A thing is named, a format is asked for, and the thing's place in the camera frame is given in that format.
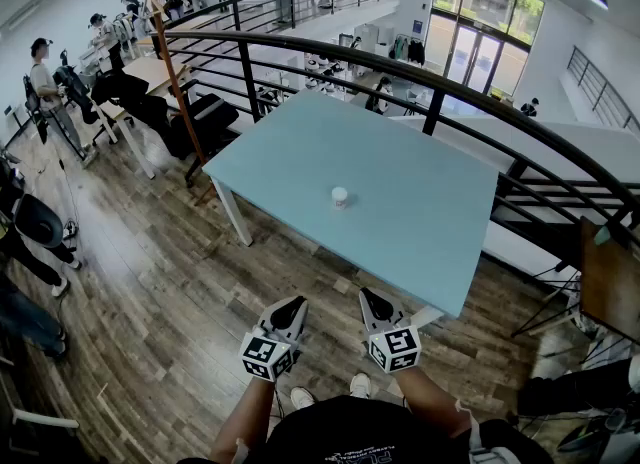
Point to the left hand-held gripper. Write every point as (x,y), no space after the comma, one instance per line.
(265,357)

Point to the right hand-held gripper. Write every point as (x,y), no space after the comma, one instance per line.
(395,349)

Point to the small white cup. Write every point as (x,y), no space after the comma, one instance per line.
(340,198)

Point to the person's right forearm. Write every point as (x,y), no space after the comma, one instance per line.
(430,402)

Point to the person's left forearm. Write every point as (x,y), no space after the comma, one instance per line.
(245,417)

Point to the white table leg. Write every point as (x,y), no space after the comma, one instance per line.
(427,316)
(232,212)

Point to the person's right white shoe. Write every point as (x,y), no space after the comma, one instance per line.
(360,385)

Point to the person's white shoe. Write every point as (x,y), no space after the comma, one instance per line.
(301,397)
(360,385)

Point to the person's left white shoe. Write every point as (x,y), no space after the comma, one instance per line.
(301,397)

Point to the person's black t-shirt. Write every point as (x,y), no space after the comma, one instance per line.
(360,432)

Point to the black office chair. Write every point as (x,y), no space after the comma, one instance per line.
(210,117)

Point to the brown wooden table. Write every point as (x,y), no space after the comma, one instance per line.
(610,282)

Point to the white power strip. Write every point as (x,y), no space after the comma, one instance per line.
(70,229)

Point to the small teal object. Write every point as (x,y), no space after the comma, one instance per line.
(601,235)

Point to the black curved metal railing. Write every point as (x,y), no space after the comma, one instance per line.
(248,77)

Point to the clothes rack with dark clothes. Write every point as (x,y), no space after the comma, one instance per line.
(415,52)

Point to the brown wooden coat stand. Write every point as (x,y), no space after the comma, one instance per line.
(177,72)

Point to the glass entrance door with windows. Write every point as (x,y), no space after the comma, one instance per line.
(480,57)

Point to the white cabinet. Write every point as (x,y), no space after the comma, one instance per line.
(370,37)

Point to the light wooden desk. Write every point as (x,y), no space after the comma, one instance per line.
(150,72)

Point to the black straight metal railing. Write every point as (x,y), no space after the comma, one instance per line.
(236,14)

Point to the black stair railing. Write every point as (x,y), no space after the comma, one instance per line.
(580,72)

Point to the white metal frame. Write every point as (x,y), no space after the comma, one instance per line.
(45,418)

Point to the blue wall sign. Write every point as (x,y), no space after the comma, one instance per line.
(418,27)

